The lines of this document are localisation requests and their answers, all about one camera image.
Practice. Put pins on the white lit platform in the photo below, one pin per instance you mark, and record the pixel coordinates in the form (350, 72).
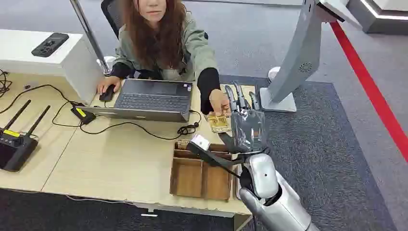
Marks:
(379, 16)

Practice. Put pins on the black router with antennas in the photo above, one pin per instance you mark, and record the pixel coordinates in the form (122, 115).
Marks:
(16, 148)

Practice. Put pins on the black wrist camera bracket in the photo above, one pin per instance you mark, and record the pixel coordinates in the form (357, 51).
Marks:
(213, 158)

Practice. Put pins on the white round floor base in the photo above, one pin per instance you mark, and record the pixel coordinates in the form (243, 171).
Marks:
(273, 73)

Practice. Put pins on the red floor tape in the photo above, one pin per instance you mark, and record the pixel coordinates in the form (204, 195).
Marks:
(373, 92)

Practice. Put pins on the silver metal pole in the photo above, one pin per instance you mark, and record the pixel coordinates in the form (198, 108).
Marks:
(90, 38)

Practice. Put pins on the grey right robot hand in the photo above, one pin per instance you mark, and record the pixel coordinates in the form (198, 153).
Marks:
(248, 130)

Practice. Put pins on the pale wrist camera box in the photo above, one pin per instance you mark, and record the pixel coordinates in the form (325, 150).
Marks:
(200, 142)

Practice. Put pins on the white box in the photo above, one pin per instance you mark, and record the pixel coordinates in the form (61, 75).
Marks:
(63, 60)

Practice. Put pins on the grey laptop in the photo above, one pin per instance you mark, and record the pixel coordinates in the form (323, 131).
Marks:
(149, 100)

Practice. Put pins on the person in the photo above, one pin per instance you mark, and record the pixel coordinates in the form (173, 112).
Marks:
(165, 41)

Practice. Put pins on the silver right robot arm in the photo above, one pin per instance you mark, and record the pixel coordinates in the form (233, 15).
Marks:
(280, 204)

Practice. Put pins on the grey kiosk stand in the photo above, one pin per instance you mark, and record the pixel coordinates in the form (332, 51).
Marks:
(296, 60)

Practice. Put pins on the dark grey rug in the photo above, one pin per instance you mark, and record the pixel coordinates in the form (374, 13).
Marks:
(318, 153)

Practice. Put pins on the person's right hand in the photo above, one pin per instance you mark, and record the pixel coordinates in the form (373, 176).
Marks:
(107, 83)

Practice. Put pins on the black office chair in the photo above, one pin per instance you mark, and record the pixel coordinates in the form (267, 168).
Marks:
(112, 14)

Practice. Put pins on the black remote control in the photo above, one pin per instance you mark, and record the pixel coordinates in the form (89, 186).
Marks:
(49, 44)

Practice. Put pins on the black computer mouse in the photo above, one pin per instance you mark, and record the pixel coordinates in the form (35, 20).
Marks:
(107, 94)

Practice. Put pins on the black power adapter yellow label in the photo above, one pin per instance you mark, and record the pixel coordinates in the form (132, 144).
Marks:
(83, 115)

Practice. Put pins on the wooden card box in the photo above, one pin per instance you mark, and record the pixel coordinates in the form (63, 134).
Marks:
(200, 178)

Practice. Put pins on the person's left hand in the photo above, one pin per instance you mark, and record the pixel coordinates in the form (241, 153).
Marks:
(219, 101)

